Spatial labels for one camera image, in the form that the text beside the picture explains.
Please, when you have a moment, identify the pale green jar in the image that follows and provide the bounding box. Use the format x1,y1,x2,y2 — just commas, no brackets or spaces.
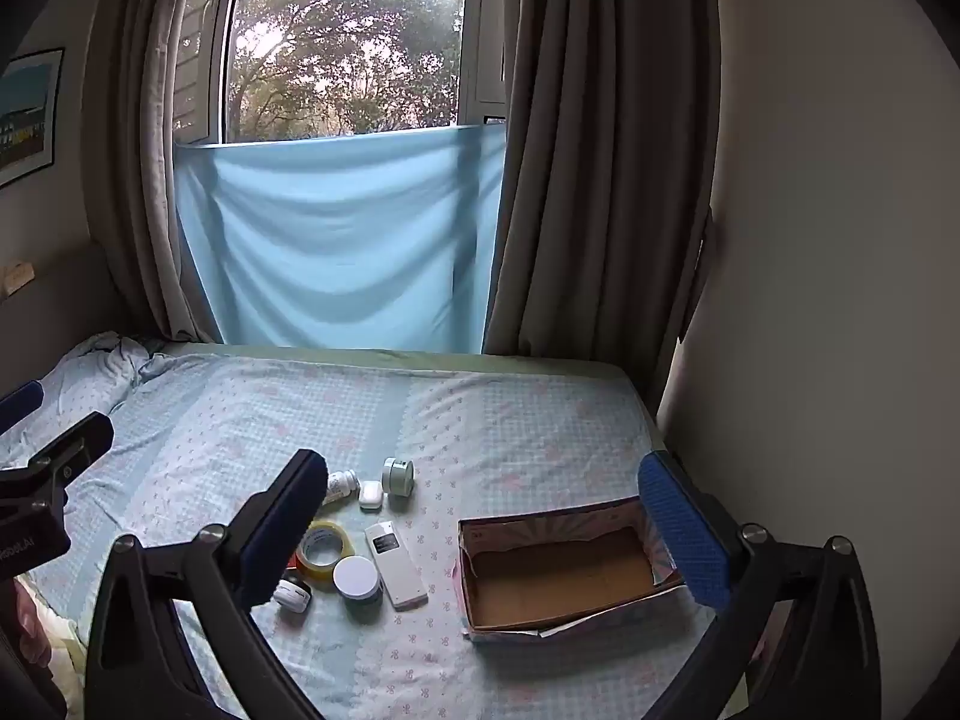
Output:
382,457,416,498

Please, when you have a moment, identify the light blue hanging cloth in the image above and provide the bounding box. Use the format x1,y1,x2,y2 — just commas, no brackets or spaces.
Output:
174,122,507,353

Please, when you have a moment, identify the window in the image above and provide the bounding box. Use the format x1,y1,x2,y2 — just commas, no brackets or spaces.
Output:
172,0,511,147

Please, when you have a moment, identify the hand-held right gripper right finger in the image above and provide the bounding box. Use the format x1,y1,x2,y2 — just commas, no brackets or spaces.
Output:
637,450,882,720

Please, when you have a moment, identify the blue checked bedsheet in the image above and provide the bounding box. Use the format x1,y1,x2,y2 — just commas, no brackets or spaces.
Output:
0,330,721,720

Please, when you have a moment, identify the small white jar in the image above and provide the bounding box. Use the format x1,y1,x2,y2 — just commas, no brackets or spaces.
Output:
272,577,312,612

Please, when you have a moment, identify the pink cardboard box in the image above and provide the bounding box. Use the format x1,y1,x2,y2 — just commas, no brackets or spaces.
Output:
457,496,685,642

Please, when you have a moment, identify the brown curtain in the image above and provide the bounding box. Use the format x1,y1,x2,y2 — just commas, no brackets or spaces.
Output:
82,0,248,342
484,0,721,421

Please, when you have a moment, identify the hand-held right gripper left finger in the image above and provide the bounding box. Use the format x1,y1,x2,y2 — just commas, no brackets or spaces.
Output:
85,448,331,720

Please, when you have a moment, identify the framed wall picture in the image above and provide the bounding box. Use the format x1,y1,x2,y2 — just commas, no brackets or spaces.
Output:
0,47,66,188

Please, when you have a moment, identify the white remote control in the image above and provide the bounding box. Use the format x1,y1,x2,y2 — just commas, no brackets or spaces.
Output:
365,521,428,611

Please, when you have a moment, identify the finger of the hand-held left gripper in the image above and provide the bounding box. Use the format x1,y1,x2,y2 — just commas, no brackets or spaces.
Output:
0,381,46,432
26,411,116,492

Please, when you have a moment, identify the yellow tape roll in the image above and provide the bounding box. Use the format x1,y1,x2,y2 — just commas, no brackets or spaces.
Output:
296,519,353,584

